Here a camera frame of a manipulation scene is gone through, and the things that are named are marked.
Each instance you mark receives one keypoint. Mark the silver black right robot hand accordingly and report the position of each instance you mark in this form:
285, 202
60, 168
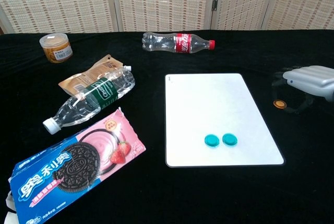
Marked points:
310, 79

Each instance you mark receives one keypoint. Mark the orange disc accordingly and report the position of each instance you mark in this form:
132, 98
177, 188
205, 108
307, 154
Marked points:
279, 104

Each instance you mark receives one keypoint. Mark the teal disc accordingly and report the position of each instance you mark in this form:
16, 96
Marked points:
212, 140
229, 139

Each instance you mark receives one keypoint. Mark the white rectangular board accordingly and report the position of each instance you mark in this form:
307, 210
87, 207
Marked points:
208, 104

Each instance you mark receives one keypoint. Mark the metal screen hinge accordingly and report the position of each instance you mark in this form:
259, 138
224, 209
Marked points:
215, 4

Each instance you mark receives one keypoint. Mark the empty red-label cola bottle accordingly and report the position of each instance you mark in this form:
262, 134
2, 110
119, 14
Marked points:
167, 42

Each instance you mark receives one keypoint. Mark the black velvet tablecloth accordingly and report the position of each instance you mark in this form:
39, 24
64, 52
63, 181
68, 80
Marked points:
208, 195

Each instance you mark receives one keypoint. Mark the woven bamboo folding screen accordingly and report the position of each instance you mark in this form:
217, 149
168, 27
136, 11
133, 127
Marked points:
161, 2

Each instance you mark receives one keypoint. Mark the clear green-label water bottle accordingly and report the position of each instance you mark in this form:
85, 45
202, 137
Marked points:
99, 98

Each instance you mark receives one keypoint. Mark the brown spouted drink pouch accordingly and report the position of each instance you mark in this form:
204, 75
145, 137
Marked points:
96, 73

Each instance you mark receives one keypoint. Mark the blue pink Oreo box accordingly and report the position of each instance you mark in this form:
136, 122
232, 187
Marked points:
75, 166

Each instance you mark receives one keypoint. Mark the clear plastic snack jar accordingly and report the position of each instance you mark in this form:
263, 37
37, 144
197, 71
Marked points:
56, 49

